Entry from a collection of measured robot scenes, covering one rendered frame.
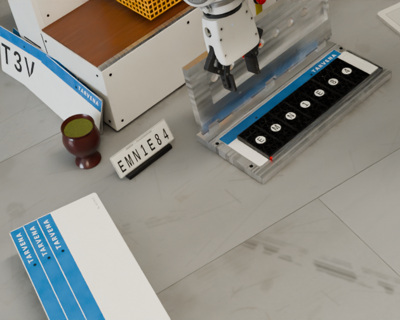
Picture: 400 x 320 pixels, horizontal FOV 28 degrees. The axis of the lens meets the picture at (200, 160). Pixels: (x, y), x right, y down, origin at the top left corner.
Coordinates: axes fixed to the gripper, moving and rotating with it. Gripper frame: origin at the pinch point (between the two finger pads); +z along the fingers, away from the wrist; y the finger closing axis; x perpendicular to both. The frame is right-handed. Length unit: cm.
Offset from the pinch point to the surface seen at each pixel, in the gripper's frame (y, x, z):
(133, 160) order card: -18.8, 21.4, 17.7
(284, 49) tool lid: 24.7, 14.5, 12.6
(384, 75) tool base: 38.0, -2.4, 23.4
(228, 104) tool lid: 4.9, 14.2, 15.4
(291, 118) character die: 12.9, 3.5, 21.0
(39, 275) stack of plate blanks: -53, 6, 14
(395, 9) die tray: 61, 12, 22
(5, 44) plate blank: -17, 71, 2
